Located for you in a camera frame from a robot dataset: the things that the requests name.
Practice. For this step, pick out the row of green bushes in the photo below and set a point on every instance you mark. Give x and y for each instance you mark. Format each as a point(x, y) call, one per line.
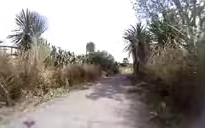
point(101, 59)

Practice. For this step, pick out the small round tree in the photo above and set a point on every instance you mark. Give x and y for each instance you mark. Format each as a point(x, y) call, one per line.
point(90, 46)

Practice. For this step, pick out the spiky palm-like tree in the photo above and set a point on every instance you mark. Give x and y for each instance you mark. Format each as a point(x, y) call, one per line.
point(28, 28)
point(136, 40)

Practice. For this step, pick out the grey dirt path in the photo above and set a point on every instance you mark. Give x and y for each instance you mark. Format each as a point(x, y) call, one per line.
point(100, 106)

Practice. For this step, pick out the dry brown bushes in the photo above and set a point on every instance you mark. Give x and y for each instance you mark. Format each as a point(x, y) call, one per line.
point(170, 73)

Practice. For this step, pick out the dry tall grass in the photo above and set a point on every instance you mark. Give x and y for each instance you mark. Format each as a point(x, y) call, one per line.
point(20, 76)

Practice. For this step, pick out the large leafy tree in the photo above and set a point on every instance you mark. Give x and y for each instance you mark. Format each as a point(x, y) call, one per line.
point(183, 20)

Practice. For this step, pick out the dry grass verge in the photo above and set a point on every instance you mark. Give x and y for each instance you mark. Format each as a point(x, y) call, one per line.
point(10, 111)

